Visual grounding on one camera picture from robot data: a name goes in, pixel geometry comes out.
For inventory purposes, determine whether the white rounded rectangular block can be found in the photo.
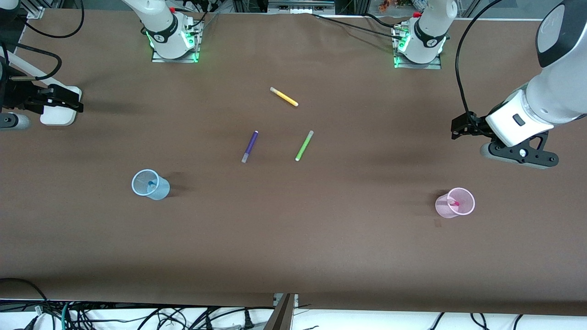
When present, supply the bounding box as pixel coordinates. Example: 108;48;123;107
40;85;83;127

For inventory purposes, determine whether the white slanted rod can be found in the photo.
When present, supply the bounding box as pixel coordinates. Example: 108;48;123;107
0;46;44;79

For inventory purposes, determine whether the translucent pink plastic cup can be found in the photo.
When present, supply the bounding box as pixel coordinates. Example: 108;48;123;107
435;187;476;219

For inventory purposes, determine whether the translucent blue plastic cup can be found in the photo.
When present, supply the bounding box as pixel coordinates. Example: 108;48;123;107
132;169;171;201

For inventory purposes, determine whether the green marker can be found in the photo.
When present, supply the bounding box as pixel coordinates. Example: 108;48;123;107
295;130;315;162

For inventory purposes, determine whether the yellow marker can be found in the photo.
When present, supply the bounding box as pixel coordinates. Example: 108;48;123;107
270;87;299;107

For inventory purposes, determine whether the purple marker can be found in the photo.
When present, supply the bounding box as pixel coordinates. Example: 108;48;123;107
241;131;259;164

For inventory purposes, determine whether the silver device housing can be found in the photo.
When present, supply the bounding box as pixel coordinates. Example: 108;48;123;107
267;0;336;14

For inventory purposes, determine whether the brown table cover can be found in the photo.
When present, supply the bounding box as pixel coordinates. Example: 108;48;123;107
0;8;587;317

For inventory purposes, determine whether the dark support beam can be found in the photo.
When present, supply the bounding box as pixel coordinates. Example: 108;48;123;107
263;294;295;330

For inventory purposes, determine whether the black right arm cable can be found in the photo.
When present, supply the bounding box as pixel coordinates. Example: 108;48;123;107
0;0;85;82

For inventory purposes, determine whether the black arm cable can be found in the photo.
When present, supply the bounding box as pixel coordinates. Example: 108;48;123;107
455;0;505;120
0;0;85;82

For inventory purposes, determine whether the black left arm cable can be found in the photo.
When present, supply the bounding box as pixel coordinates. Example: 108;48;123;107
455;0;505;120

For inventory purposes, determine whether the short black table cable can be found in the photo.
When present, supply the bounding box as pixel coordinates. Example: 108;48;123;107
365;13;404;29

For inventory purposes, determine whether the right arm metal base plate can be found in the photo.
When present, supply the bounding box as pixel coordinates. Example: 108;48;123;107
150;19;202;64

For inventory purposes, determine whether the long black table cable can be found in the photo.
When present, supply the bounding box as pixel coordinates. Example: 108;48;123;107
311;13;404;39

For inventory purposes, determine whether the black looped floor cable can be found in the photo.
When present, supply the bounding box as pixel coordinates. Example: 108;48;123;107
0;277;49;330

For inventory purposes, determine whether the black cable with plug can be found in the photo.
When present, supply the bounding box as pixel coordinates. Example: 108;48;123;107
151;307;255;330

